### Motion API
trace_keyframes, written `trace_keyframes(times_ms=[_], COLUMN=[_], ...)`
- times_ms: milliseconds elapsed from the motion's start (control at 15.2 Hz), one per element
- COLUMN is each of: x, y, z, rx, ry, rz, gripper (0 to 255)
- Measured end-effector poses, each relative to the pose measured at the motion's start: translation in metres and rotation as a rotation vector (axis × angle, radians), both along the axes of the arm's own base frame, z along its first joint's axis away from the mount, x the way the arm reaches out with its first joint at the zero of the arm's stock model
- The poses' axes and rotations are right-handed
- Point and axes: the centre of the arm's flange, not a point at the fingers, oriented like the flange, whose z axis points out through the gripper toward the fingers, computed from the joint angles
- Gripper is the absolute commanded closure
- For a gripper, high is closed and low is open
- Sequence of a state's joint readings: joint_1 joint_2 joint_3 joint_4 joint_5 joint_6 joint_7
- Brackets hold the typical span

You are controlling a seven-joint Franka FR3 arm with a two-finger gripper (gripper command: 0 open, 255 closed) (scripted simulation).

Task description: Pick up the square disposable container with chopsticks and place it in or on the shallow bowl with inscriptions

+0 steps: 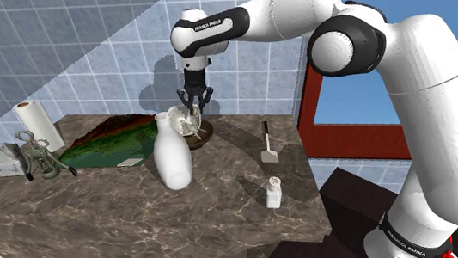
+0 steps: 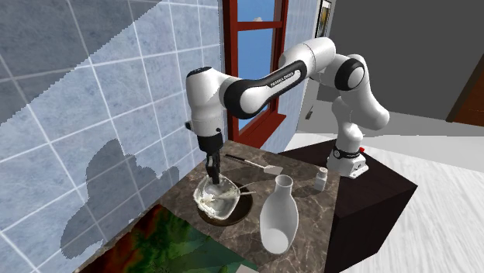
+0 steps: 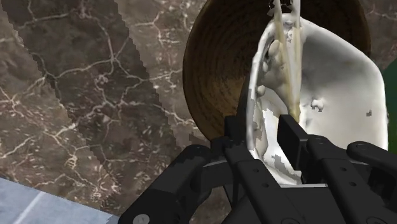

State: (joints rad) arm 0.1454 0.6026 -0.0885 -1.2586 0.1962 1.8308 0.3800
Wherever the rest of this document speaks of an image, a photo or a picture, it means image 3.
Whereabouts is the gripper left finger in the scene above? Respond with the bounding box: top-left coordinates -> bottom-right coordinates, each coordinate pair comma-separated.
118,81 -> 306,224

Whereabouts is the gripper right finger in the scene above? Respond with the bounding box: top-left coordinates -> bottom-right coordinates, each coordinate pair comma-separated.
277,114 -> 397,224

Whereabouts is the white bowl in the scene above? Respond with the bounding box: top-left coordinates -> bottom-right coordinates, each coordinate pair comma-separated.
246,0 -> 390,186

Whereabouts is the green object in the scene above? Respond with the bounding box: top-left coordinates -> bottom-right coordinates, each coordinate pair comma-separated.
381,59 -> 397,153

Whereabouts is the brown wooden bowl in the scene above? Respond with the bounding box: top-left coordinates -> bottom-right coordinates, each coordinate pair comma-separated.
182,0 -> 372,142

